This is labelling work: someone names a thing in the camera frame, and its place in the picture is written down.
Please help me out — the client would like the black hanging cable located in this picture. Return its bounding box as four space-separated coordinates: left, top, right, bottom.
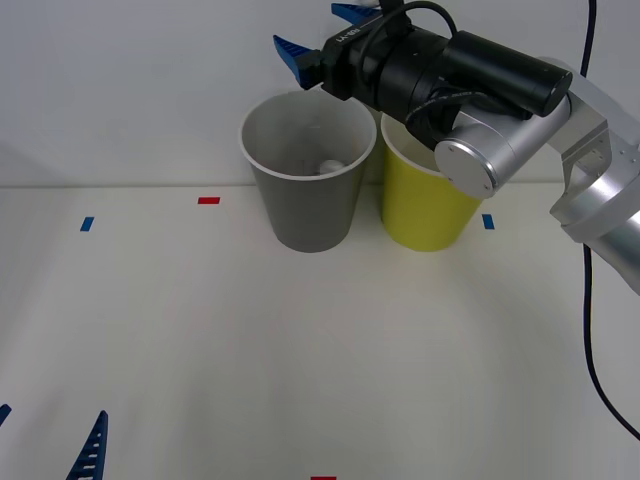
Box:
579 0 640 441

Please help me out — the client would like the grey plastic waste bin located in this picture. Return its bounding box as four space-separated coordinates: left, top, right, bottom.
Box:
237 88 377 254

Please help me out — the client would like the yellow-green plastic waste bin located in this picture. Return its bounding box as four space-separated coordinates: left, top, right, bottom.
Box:
379 112 484 253

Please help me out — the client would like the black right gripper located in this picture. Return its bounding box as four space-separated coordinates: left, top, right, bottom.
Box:
273 2 409 104

